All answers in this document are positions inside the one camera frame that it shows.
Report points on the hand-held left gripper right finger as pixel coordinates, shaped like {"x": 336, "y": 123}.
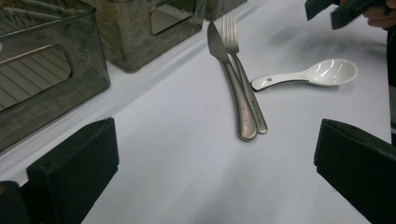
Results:
{"x": 361, "y": 165}

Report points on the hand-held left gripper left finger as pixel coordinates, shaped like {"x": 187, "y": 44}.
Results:
{"x": 74, "y": 171}

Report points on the white ceramic soup spoon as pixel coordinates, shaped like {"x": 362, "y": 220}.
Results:
{"x": 330, "y": 73}

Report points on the smoky transparent plastic bin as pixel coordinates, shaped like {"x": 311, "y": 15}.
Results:
{"x": 130, "y": 43}
{"x": 224, "y": 6}
{"x": 84, "y": 62}

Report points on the steel fork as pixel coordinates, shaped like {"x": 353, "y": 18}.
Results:
{"x": 230, "y": 34}

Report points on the steel table knife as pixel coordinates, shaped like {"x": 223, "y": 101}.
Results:
{"x": 236, "y": 93}

